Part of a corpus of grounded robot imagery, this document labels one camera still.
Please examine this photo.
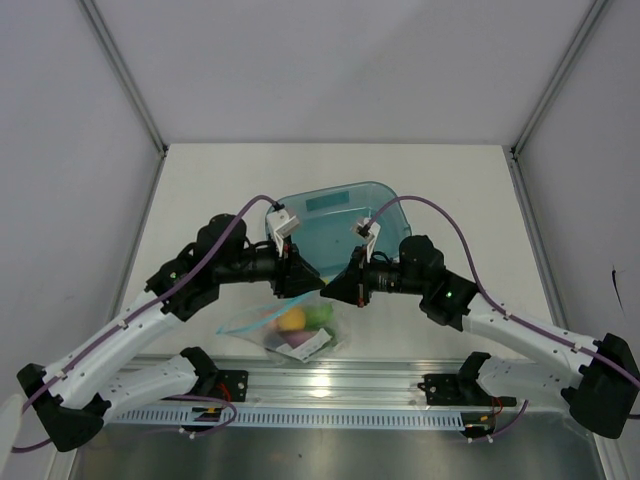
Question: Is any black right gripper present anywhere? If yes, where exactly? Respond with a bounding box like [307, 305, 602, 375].
[320, 245, 426, 308]

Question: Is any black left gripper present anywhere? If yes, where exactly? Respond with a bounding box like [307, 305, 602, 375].
[216, 230, 325, 298]

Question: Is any light green cucumber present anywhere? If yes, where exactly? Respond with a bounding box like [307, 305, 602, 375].
[304, 303, 334, 328]

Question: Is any blue translucent plastic basin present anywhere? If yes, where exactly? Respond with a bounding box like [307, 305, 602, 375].
[278, 181, 396, 280]

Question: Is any orange fruit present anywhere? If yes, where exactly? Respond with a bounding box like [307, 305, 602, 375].
[278, 307, 306, 332]

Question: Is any clear zip top bag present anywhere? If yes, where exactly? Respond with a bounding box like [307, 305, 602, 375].
[217, 292, 349, 363]

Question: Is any pink egg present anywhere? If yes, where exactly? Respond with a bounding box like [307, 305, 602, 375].
[268, 317, 280, 331]

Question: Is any purple eggplant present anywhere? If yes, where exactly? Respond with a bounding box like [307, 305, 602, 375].
[269, 331, 317, 349]

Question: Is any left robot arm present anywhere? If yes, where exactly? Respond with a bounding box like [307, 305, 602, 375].
[17, 208, 324, 452]

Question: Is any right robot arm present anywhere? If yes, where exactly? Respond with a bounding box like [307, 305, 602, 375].
[320, 235, 639, 439]

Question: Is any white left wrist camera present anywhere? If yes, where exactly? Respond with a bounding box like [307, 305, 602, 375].
[266, 208, 300, 256]

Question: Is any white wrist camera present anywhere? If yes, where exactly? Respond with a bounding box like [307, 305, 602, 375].
[352, 217, 381, 262]
[266, 208, 300, 256]

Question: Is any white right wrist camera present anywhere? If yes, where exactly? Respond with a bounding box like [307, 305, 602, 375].
[352, 217, 381, 262]

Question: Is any aluminium mounting rail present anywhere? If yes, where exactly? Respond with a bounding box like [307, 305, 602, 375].
[67, 355, 612, 412]

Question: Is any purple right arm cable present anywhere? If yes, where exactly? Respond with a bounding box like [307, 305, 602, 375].
[359, 195, 640, 444]

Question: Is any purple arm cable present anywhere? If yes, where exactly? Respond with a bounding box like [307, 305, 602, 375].
[12, 194, 281, 454]
[359, 195, 640, 444]

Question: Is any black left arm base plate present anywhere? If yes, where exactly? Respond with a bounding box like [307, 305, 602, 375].
[197, 370, 249, 403]

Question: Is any slotted cable duct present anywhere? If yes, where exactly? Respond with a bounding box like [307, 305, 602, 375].
[111, 404, 465, 431]

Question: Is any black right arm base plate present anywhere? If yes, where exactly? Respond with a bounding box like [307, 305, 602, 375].
[417, 373, 517, 407]

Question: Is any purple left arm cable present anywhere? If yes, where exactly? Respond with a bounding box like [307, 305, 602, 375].
[12, 194, 281, 454]

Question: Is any left aluminium frame post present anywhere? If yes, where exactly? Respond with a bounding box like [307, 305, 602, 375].
[77, 0, 168, 156]

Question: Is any aluminium frame post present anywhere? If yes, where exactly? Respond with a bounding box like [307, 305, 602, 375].
[509, 0, 612, 156]
[77, 0, 168, 156]

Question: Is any right aluminium frame post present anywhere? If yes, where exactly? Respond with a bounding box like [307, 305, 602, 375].
[509, 0, 612, 156]

